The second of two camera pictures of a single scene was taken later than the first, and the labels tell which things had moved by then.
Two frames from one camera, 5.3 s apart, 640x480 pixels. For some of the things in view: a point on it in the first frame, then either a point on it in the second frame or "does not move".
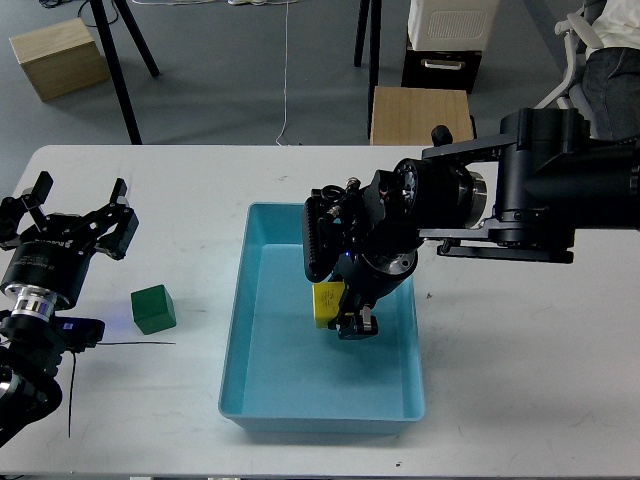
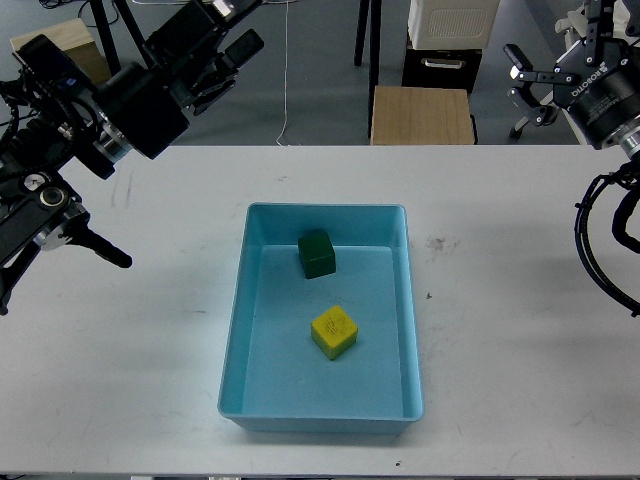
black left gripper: x=54 y=251 -> x=145 y=104
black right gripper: x=367 y=275 -> x=606 y=95
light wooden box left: x=60 y=59 does not move
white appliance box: x=453 y=25 does not move
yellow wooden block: x=326 y=300 -> x=334 y=331
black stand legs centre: x=375 y=45 does not move
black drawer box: x=440 y=69 does not move
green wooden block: x=153 y=309 -> x=317 y=254
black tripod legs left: x=127 y=16 does not move
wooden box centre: x=408 y=116 does not move
